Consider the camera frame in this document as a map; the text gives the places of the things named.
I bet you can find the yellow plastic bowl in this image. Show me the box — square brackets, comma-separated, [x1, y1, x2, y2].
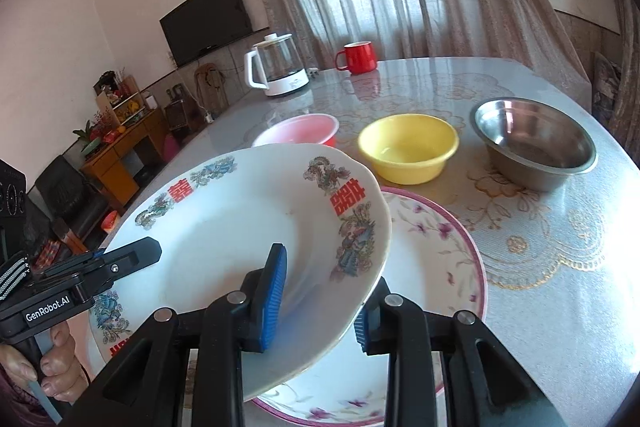
[358, 115, 460, 186]

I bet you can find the dark wooden stand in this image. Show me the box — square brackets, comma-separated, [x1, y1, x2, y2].
[165, 84, 201, 130]

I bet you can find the wooden cabinet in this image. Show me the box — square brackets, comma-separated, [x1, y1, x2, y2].
[80, 107, 168, 205]

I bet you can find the person's left hand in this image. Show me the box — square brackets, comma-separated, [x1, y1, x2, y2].
[0, 321, 90, 405]

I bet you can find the glass electric kettle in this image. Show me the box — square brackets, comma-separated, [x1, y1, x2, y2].
[244, 33, 311, 98]

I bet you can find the black armchair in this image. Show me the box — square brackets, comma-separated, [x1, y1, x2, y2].
[27, 155, 116, 253]

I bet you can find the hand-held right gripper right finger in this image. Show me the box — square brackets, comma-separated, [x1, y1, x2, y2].
[353, 277, 557, 427]

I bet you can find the red mug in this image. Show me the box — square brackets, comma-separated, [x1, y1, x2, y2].
[334, 41, 378, 74]

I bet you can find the black wall television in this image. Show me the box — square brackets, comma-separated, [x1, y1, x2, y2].
[159, 0, 253, 68]

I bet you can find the green potted plant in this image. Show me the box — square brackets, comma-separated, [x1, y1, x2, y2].
[72, 122, 101, 155]

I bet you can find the stainless steel bowl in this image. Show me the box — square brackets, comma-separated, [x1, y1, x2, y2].
[474, 98, 598, 192]

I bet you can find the small wooden shelf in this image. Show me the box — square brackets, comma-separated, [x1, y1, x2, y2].
[95, 72, 146, 128]

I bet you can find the beige hanging bag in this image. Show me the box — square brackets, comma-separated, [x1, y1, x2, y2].
[194, 63, 224, 118]

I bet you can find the plaid cloth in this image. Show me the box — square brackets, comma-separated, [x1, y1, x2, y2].
[37, 241, 64, 266]

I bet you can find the red plastic bowl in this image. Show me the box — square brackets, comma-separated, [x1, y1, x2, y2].
[251, 113, 341, 148]

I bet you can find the white plate with red print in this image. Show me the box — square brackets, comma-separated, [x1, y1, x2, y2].
[89, 143, 392, 403]

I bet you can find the pink rimmed floral plate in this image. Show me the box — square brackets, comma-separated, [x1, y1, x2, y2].
[250, 186, 488, 425]

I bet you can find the floral lace tablecloth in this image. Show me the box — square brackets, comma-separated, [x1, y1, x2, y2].
[100, 57, 640, 427]

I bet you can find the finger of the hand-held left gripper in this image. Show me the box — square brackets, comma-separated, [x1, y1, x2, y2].
[75, 236, 164, 304]
[40, 249, 107, 279]

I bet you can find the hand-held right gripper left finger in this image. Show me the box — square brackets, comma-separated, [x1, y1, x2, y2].
[60, 243, 289, 427]

